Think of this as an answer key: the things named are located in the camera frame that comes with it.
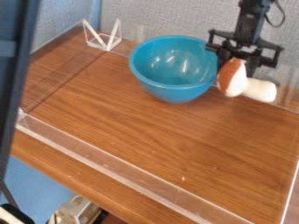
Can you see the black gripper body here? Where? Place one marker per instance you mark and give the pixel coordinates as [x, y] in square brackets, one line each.
[243, 49]

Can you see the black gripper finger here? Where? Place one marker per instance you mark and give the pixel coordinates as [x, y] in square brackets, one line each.
[252, 65]
[223, 57]

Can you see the brown white plush mushroom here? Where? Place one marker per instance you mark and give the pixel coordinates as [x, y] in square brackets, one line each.
[233, 83]

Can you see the dark robot arm link foreground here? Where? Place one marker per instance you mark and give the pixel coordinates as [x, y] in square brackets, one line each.
[17, 23]

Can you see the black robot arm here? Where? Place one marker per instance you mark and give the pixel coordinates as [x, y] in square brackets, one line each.
[251, 18]

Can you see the blue bowl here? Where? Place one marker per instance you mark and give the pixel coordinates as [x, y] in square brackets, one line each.
[173, 67]

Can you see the clear acrylic back barrier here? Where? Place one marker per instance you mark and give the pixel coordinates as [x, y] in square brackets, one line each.
[287, 96]

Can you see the clear acrylic barrier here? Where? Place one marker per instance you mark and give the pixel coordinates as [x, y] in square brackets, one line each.
[287, 96]
[159, 190]

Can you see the clear acrylic front barrier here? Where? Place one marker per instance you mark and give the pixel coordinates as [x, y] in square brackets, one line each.
[159, 190]

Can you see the grey metal box under table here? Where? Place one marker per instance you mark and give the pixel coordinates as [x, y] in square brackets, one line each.
[75, 211]

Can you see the clear acrylic corner bracket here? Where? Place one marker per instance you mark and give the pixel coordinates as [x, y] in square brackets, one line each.
[100, 40]

